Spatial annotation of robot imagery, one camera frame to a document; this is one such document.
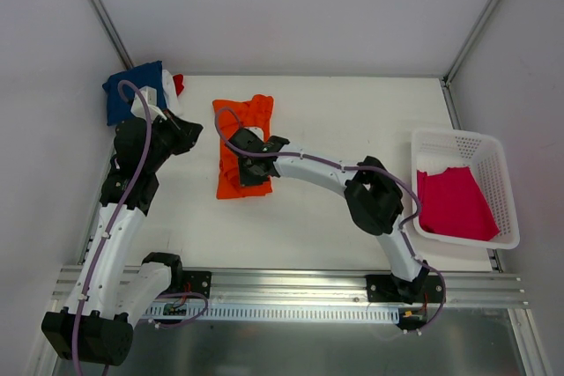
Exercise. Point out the orange t shirt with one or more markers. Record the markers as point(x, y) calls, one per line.
point(254, 113)

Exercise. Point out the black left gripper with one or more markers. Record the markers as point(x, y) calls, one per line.
point(184, 132)

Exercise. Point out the white slotted cable duct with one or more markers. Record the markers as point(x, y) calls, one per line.
point(238, 312)

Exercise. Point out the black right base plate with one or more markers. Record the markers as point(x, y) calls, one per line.
point(387, 288)

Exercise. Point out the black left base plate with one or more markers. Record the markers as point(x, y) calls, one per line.
point(196, 281)

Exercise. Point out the folded red t shirt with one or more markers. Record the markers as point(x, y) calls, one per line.
point(179, 86)

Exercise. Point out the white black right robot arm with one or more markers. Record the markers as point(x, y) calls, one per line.
point(374, 198)

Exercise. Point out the folded blue t shirt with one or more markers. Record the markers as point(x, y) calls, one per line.
point(147, 74)

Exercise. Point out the aluminium mounting rail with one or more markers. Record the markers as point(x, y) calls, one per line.
point(348, 287)

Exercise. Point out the folded white t shirt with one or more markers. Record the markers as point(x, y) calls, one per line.
point(172, 103)

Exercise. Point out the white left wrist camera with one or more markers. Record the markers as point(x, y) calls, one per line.
point(149, 94)

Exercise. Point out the white plastic basket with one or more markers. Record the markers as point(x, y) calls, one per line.
point(435, 150)

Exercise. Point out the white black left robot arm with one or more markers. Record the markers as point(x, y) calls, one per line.
point(96, 323)

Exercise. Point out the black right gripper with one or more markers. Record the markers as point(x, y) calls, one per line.
point(248, 167)

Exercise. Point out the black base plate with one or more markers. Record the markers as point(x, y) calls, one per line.
point(196, 281)
point(387, 288)

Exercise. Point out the magenta t shirt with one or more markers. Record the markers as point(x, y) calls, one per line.
point(453, 205)

